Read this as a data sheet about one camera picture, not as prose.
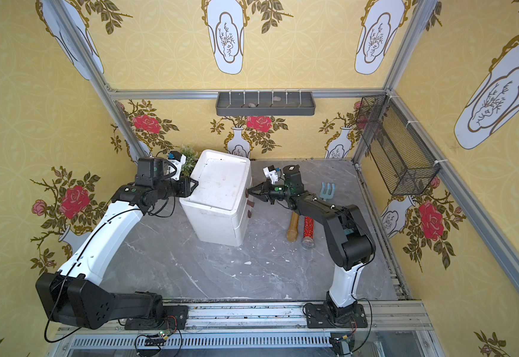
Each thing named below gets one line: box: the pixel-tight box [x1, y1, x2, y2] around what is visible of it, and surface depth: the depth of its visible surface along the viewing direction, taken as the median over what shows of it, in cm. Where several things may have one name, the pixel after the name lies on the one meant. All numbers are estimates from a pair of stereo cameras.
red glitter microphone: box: [301, 216, 315, 250], surface depth 92 cm
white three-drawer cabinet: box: [179, 149, 253, 247], surface depth 82 cm
